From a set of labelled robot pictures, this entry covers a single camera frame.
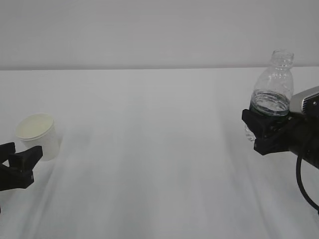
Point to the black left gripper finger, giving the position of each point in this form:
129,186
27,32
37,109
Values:
17,171
6,150

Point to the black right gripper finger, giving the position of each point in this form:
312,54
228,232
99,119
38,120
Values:
268,131
297,118

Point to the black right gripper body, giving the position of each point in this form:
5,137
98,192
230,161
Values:
303,141

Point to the clear water bottle green label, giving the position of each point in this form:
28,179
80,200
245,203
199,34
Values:
275,86

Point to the white paper cup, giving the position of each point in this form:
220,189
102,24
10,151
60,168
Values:
39,130

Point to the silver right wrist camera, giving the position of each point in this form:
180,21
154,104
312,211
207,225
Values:
306,102

